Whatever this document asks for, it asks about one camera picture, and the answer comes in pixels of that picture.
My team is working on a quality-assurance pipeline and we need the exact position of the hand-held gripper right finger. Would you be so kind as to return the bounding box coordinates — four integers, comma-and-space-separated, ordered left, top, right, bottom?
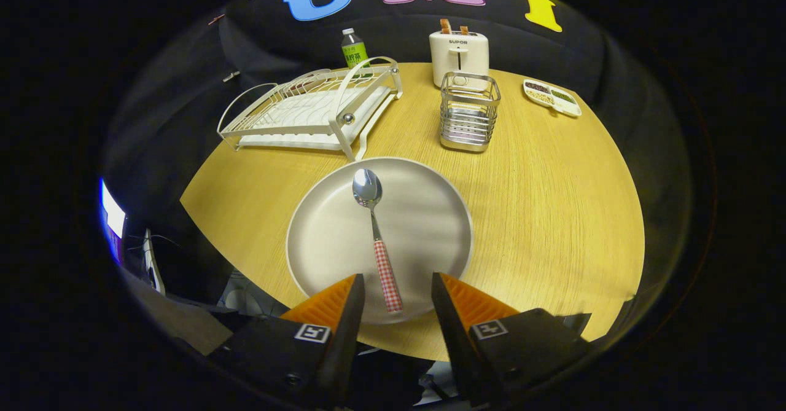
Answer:
430, 272, 594, 407

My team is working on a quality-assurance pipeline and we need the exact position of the red checkered handle spoon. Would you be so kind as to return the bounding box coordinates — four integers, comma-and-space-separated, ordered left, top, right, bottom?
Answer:
352, 168, 404, 313

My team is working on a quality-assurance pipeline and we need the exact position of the divided tray with beans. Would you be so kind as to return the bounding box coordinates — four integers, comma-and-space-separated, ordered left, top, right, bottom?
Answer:
523, 78, 582, 118

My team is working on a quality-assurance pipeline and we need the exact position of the black backdrop cloth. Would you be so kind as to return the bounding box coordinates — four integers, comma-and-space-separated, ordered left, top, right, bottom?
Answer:
101, 0, 698, 313

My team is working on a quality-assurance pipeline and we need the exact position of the green label drink bottle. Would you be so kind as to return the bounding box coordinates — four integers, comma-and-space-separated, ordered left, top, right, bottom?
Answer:
341, 28, 371, 71

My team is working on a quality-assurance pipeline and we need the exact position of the white wire dish rack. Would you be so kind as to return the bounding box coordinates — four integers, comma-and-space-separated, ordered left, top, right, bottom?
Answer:
217, 56, 404, 163

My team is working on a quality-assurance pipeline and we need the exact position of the white toaster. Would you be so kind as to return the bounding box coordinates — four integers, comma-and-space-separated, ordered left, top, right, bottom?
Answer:
429, 29, 490, 88

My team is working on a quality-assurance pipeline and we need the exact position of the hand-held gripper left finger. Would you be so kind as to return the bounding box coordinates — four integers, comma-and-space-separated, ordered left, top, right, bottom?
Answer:
208, 273, 367, 409

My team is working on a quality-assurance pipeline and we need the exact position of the white slim device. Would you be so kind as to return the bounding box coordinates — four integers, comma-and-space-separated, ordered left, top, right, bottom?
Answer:
143, 229, 165, 295

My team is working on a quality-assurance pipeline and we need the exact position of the metal wire basket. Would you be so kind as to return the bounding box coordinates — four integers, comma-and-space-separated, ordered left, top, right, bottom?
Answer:
439, 71, 502, 153

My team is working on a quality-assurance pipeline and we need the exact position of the grey cardboard panel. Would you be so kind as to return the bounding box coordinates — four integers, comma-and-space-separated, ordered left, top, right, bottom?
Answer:
123, 267, 234, 356

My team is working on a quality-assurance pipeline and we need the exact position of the lit computer monitor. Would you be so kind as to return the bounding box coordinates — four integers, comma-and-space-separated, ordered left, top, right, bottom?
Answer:
99, 179, 127, 263

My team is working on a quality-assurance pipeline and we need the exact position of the large beige plate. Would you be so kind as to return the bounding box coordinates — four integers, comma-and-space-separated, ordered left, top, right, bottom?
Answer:
286, 157, 475, 325

